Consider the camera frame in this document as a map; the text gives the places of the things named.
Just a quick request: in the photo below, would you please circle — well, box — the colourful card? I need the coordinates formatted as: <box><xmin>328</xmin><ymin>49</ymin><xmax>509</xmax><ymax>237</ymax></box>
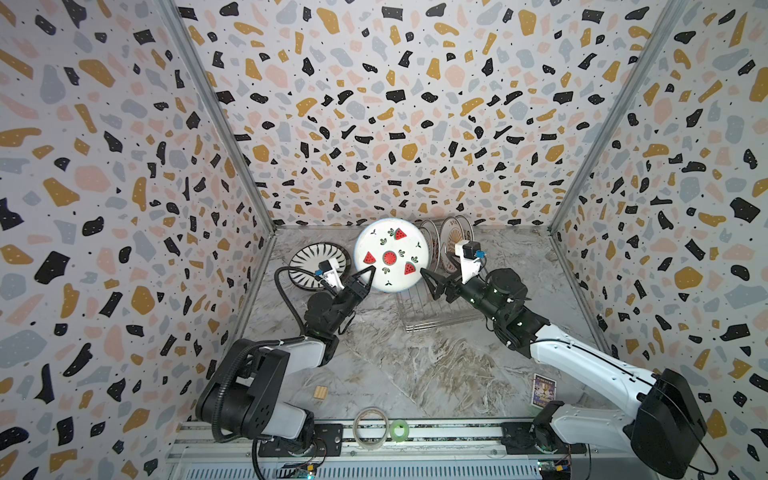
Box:
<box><xmin>531</xmin><ymin>374</ymin><xmax>557</xmax><ymax>408</ymax></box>

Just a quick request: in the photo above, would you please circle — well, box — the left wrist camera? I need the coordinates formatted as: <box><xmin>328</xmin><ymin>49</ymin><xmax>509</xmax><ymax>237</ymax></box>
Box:
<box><xmin>315</xmin><ymin>258</ymin><xmax>338</xmax><ymax>291</ymax></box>

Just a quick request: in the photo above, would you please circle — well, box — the orange sunburst plate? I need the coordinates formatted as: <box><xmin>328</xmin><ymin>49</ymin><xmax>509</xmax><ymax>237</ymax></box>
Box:
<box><xmin>439</xmin><ymin>217</ymin><xmax>464</xmax><ymax>274</ymax></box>
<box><xmin>417</xmin><ymin>219</ymin><xmax>440</xmax><ymax>271</ymax></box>

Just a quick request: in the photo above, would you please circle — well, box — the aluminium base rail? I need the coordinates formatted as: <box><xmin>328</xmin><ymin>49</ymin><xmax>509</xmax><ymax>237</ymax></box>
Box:
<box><xmin>167</xmin><ymin>418</ymin><xmax>657</xmax><ymax>479</ymax></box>

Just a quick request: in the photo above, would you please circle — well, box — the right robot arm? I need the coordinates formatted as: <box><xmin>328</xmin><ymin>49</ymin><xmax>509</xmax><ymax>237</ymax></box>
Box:
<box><xmin>421</xmin><ymin>268</ymin><xmax>707</xmax><ymax>479</ymax></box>

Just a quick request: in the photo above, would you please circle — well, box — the clear tape roll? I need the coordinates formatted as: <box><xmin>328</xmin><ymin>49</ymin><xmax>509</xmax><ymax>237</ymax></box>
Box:
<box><xmin>352</xmin><ymin>407</ymin><xmax>390</xmax><ymax>451</ymax></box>

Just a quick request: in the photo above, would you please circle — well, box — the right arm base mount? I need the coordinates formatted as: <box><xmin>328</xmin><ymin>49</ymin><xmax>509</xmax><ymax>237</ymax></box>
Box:
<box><xmin>500</xmin><ymin>420</ymin><xmax>587</xmax><ymax>456</ymax></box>

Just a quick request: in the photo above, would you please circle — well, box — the green tape roll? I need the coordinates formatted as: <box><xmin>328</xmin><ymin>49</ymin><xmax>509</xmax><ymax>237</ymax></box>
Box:
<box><xmin>389</xmin><ymin>419</ymin><xmax>410</xmax><ymax>443</ymax></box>

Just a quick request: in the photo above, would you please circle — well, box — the blue striped white plate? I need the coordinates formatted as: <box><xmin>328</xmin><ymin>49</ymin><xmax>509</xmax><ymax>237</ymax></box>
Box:
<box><xmin>287</xmin><ymin>242</ymin><xmax>350</xmax><ymax>292</ymax></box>

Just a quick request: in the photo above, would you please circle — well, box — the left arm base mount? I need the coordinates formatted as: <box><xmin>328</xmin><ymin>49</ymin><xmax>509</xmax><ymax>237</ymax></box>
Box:
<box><xmin>258</xmin><ymin>423</ymin><xmax>344</xmax><ymax>458</ymax></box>

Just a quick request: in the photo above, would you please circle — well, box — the wire dish rack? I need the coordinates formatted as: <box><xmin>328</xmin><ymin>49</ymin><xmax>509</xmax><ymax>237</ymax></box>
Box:
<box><xmin>396</xmin><ymin>217</ymin><xmax>481</xmax><ymax>332</ymax></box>

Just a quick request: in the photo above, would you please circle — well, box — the black corrugated cable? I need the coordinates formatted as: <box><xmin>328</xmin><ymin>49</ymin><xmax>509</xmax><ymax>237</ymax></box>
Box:
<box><xmin>209</xmin><ymin>265</ymin><xmax>328</xmax><ymax>445</ymax></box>

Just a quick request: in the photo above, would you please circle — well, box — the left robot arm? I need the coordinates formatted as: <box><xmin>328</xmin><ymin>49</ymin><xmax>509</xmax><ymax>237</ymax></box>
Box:
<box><xmin>195</xmin><ymin>266</ymin><xmax>376</xmax><ymax>453</ymax></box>

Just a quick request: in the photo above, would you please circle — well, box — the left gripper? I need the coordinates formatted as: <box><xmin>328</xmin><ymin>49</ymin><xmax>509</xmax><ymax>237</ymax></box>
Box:
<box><xmin>324</xmin><ymin>267</ymin><xmax>371</xmax><ymax>338</ymax></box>

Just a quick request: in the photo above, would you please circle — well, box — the small wooden block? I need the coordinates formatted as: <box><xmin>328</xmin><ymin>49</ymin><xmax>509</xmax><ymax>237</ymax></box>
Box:
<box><xmin>313</xmin><ymin>386</ymin><xmax>328</xmax><ymax>400</ymax></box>

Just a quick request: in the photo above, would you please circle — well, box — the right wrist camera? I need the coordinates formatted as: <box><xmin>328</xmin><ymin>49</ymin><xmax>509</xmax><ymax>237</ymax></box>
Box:
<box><xmin>454</xmin><ymin>240</ymin><xmax>485</xmax><ymax>284</ymax></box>

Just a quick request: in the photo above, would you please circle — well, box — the watermelon blue rim plate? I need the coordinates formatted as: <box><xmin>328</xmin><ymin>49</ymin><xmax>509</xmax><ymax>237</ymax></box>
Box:
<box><xmin>352</xmin><ymin>218</ymin><xmax>430</xmax><ymax>293</ymax></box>

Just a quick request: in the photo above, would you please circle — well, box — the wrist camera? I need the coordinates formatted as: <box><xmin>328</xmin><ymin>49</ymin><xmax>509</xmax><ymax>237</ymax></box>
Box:
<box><xmin>454</xmin><ymin>240</ymin><xmax>485</xmax><ymax>284</ymax></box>
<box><xmin>315</xmin><ymin>258</ymin><xmax>338</xmax><ymax>291</ymax></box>

